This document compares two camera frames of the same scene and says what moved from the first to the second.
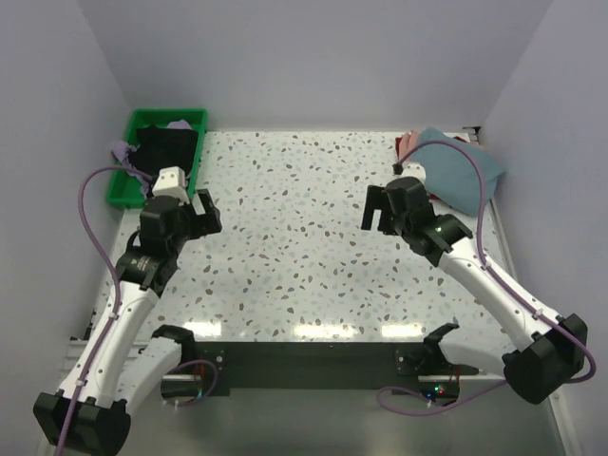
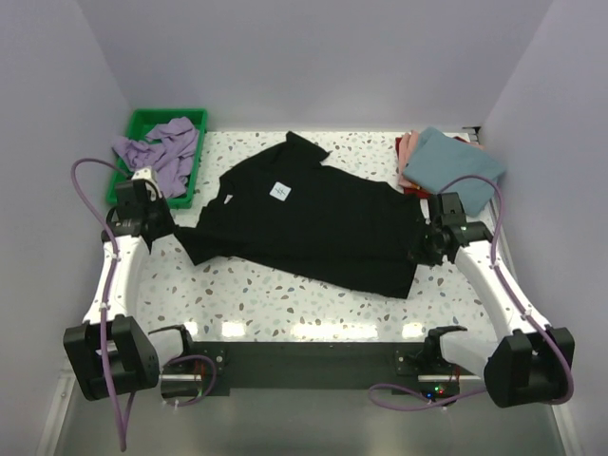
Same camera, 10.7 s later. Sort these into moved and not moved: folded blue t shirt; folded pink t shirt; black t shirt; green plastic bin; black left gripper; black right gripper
Moved: black left gripper; black t shirt; black right gripper
Not moved: folded blue t shirt; folded pink t shirt; green plastic bin
